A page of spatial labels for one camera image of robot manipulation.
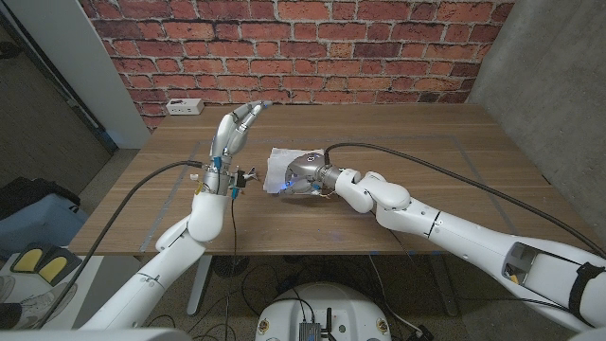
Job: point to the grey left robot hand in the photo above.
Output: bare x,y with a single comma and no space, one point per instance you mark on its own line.
232,142

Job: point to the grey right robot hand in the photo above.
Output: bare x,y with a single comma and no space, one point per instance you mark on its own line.
308,173

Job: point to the white handkerchief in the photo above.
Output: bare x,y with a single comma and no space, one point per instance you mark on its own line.
279,166

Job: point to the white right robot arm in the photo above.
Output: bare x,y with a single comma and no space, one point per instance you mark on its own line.
464,232

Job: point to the small toy plane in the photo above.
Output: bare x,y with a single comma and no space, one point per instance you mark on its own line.
248,176

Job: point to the white power strip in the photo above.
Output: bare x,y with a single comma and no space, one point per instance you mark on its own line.
184,107

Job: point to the red brick print backdrop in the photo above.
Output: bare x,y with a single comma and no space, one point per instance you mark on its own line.
293,47

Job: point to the black floor fan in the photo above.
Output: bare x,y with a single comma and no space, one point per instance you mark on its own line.
229,266

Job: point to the white table leg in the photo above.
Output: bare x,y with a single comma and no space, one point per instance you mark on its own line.
199,284

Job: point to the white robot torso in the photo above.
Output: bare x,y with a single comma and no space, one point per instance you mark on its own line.
350,312

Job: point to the black antenna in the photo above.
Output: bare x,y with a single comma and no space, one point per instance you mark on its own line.
329,322

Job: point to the small grey electronics box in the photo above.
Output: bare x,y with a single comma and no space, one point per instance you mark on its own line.
310,331

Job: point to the black power adapter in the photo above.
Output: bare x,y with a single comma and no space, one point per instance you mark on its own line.
423,332

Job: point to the black bag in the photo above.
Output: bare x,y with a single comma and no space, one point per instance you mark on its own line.
28,189

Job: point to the blue storage bin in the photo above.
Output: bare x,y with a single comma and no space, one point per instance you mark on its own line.
38,222

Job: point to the yellow black foot pedal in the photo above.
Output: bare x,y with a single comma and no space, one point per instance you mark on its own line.
28,259
54,267

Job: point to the grey sneaker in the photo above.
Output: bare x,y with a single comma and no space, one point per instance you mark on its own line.
33,308

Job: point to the white wall panel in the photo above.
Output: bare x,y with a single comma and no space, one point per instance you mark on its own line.
71,47

